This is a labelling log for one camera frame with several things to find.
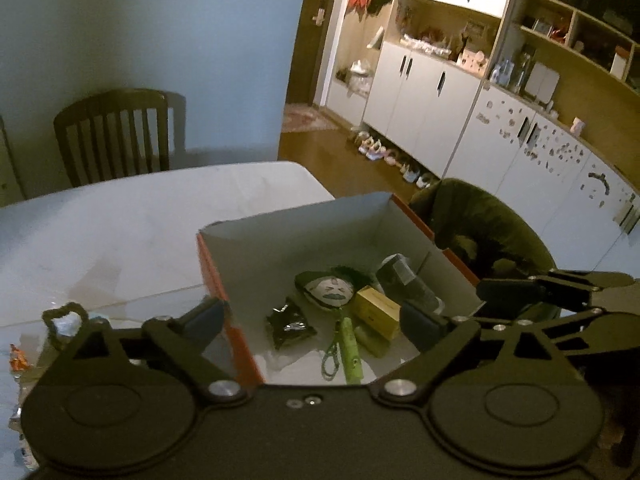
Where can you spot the small yellow box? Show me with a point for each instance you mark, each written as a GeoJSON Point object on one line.
{"type": "Point", "coordinates": [375, 310]}

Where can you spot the plain white floor cabinet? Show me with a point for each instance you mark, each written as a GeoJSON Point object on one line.
{"type": "Point", "coordinates": [425, 105]}

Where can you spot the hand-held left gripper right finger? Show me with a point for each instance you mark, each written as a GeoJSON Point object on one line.
{"type": "Point", "coordinates": [420, 325]}

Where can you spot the small orange red trinket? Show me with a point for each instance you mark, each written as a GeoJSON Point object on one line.
{"type": "Point", "coordinates": [19, 357]}

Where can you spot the assorted countertop trinkets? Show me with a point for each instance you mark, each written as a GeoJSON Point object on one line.
{"type": "Point", "coordinates": [430, 42]}

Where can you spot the orange cardboard box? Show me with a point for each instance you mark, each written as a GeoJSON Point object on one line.
{"type": "Point", "coordinates": [300, 240]}

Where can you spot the row of shoes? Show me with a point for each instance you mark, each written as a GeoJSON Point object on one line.
{"type": "Point", "coordinates": [390, 157]}

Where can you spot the patterned floor rug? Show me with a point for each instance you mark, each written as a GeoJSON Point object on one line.
{"type": "Point", "coordinates": [307, 119]}

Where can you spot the dark cylindrical bottle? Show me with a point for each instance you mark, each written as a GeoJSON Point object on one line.
{"type": "Point", "coordinates": [405, 280]}

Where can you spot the stickered white floor cabinet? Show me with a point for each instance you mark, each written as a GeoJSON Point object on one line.
{"type": "Point", "coordinates": [540, 160]}

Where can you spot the dark wooden door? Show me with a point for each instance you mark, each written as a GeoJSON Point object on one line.
{"type": "Point", "coordinates": [310, 60]}

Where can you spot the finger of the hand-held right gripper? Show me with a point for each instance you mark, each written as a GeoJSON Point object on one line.
{"type": "Point", "coordinates": [605, 332]}
{"type": "Point", "coordinates": [510, 295]}

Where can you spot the white plastic bags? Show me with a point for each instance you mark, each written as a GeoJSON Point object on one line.
{"type": "Point", "coordinates": [357, 77]}

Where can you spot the green marker pen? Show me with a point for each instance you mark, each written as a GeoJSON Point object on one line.
{"type": "Point", "coordinates": [351, 355]}

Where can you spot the white paper card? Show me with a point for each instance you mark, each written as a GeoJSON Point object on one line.
{"type": "Point", "coordinates": [376, 40]}

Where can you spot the white paper face mask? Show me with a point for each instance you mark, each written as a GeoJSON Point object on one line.
{"type": "Point", "coordinates": [330, 287]}

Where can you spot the clear plastic bottles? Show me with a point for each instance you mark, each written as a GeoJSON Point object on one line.
{"type": "Point", "coordinates": [504, 71]}

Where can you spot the black wrapper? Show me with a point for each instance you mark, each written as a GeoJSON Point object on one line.
{"type": "Point", "coordinates": [290, 327]}

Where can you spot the wooden open shelving unit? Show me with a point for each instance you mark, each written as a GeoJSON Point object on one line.
{"type": "Point", "coordinates": [575, 10]}

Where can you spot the wooden slatted chair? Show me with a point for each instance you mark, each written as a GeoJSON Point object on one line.
{"type": "Point", "coordinates": [110, 100]}

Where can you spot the brown chenille stem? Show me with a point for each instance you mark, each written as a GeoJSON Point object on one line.
{"type": "Point", "coordinates": [48, 317]}

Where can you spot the white cutting board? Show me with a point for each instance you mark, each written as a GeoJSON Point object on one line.
{"type": "Point", "coordinates": [542, 84]}

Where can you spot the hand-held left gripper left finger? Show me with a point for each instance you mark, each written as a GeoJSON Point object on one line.
{"type": "Point", "coordinates": [205, 317]}

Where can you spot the green upholstered chair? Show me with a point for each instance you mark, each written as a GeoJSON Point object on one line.
{"type": "Point", "coordinates": [480, 225]}

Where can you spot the green scissors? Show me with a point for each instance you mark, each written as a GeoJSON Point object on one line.
{"type": "Point", "coordinates": [332, 347]}

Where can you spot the pink white toy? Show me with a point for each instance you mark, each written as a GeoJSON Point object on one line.
{"type": "Point", "coordinates": [474, 60]}

